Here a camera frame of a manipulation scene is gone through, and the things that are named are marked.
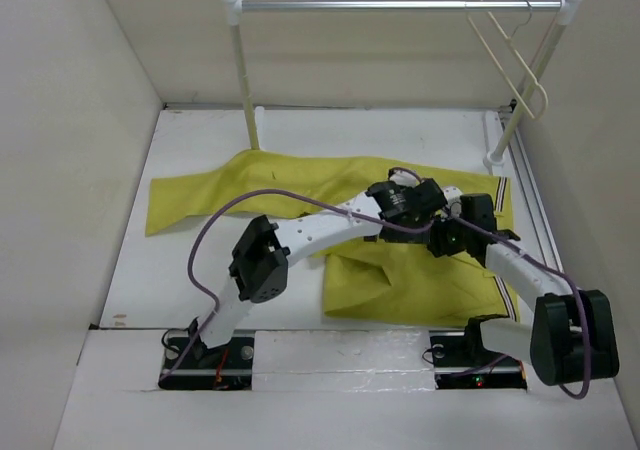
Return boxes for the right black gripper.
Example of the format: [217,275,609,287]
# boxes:
[424,207,471,257]

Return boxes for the yellow trousers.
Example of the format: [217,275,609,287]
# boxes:
[145,150,519,327]

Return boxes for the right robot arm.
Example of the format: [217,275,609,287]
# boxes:
[428,187,620,400]

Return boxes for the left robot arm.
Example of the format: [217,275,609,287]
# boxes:
[187,179,461,367]

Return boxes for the beige plastic hanger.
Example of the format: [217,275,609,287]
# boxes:
[464,0,550,120]

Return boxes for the white clothes rack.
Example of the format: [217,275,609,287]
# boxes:
[221,0,585,171]

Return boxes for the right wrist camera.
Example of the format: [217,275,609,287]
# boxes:
[442,186,462,217]

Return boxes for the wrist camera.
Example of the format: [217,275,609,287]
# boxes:
[442,186,462,217]
[388,167,420,187]

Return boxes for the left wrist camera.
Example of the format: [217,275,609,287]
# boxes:
[388,167,420,187]

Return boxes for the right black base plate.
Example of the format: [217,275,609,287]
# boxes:
[422,331,528,390]

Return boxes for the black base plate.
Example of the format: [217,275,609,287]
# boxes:
[158,331,255,391]
[422,331,528,390]

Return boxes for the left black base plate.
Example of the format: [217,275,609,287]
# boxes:
[158,331,255,391]

